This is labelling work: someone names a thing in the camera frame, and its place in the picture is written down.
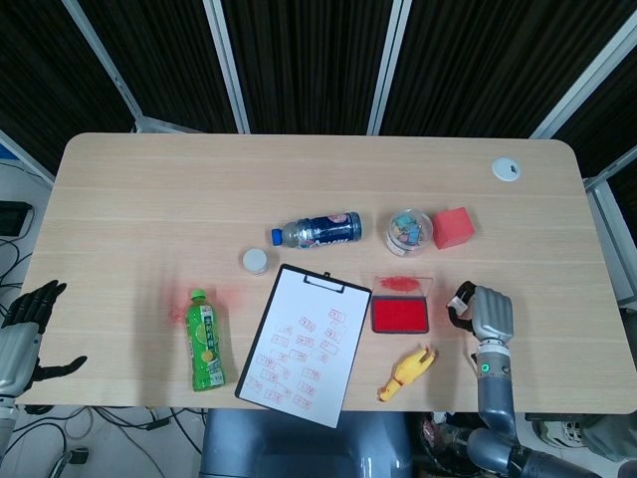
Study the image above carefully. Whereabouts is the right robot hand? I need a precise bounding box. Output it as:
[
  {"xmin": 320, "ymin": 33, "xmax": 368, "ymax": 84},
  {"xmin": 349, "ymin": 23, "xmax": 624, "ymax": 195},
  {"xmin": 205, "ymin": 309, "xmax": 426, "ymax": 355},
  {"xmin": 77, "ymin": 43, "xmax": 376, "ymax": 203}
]
[{"xmin": 446, "ymin": 281, "xmax": 515, "ymax": 345}]

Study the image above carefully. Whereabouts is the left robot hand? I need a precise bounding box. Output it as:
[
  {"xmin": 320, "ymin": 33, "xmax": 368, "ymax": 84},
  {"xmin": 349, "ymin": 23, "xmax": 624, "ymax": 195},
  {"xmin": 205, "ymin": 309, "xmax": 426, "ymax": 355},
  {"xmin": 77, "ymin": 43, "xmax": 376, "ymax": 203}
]
[{"xmin": 0, "ymin": 279, "xmax": 89, "ymax": 394}]

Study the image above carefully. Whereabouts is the red foam cube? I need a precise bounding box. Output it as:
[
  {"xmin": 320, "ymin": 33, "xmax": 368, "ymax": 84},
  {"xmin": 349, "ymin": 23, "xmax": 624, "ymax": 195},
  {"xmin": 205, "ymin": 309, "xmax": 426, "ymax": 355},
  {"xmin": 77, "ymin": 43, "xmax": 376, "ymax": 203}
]
[{"xmin": 431, "ymin": 207, "xmax": 476, "ymax": 250}]

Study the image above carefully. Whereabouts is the yellow rubber chicken toy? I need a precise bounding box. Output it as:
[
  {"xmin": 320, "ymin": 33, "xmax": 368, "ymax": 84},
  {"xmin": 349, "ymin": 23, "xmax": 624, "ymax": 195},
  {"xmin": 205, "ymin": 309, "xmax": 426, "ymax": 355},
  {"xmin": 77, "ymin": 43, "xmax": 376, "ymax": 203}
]
[{"xmin": 376, "ymin": 347, "xmax": 439, "ymax": 403}]

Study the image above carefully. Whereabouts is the clear jar with colourful clips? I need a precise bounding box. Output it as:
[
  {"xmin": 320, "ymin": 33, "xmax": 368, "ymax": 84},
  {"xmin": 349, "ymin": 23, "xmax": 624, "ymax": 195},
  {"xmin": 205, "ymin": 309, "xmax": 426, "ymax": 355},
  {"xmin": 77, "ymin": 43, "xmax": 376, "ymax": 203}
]
[{"xmin": 385, "ymin": 208, "xmax": 435, "ymax": 258}]

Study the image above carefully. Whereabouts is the black box device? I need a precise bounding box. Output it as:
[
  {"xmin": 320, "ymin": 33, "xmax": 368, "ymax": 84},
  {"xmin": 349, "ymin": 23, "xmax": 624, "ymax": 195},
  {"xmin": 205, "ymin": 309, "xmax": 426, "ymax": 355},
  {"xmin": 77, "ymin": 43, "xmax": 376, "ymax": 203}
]
[{"xmin": 0, "ymin": 201, "xmax": 34, "ymax": 238}]

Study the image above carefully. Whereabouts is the black clipboard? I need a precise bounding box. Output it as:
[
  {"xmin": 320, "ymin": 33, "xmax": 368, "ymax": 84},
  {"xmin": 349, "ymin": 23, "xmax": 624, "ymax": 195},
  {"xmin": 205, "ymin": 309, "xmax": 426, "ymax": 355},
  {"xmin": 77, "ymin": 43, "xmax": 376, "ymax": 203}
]
[{"xmin": 234, "ymin": 263, "xmax": 373, "ymax": 429}]

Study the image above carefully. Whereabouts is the blue label drink bottle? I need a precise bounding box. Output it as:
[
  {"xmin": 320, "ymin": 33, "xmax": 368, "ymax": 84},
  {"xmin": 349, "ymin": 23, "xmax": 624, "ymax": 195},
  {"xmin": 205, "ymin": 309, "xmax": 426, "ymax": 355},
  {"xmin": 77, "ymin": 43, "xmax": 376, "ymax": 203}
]
[{"xmin": 271, "ymin": 212, "xmax": 363, "ymax": 250}]

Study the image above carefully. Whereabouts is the green lime drink bottle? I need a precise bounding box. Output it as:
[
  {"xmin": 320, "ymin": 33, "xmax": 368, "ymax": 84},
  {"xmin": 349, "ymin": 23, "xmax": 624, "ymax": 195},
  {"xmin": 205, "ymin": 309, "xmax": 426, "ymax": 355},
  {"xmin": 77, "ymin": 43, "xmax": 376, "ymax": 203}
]
[{"xmin": 186, "ymin": 288, "xmax": 227, "ymax": 393}]

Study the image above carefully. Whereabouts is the white stamped paper sheet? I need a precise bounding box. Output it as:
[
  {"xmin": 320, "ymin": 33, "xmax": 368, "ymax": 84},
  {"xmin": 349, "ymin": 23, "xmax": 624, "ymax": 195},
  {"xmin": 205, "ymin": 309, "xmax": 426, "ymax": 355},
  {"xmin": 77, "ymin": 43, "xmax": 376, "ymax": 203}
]
[{"xmin": 239, "ymin": 267, "xmax": 370, "ymax": 428}]

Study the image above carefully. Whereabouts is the grey blue robot torso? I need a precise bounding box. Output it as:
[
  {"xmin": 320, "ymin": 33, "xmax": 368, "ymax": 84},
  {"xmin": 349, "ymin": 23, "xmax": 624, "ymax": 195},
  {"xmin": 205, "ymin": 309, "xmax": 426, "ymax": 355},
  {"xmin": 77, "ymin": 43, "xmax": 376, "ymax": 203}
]
[{"xmin": 201, "ymin": 408, "xmax": 414, "ymax": 478}]

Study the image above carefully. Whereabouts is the small white lidded jar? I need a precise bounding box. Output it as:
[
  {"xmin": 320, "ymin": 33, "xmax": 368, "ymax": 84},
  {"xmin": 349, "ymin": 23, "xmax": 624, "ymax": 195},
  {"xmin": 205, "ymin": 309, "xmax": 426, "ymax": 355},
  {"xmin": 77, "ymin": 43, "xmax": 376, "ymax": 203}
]
[{"xmin": 242, "ymin": 247, "xmax": 270, "ymax": 276}]

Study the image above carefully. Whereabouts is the white round cable grommet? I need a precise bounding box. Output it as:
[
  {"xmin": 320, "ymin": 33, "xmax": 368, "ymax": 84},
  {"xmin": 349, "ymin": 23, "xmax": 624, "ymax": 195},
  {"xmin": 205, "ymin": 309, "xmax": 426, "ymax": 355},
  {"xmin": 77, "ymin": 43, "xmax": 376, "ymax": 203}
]
[{"xmin": 492, "ymin": 156, "xmax": 522, "ymax": 182}]

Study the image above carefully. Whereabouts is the white partition frame post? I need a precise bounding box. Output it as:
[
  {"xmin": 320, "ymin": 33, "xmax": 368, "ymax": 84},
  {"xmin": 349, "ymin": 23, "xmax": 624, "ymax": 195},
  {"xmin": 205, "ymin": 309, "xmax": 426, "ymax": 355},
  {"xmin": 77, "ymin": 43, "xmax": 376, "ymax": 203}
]
[
  {"xmin": 62, "ymin": 0, "xmax": 146, "ymax": 133},
  {"xmin": 529, "ymin": 19, "xmax": 637, "ymax": 140},
  {"xmin": 366, "ymin": 0, "xmax": 405, "ymax": 135},
  {"xmin": 202, "ymin": 0, "xmax": 251, "ymax": 134}
]

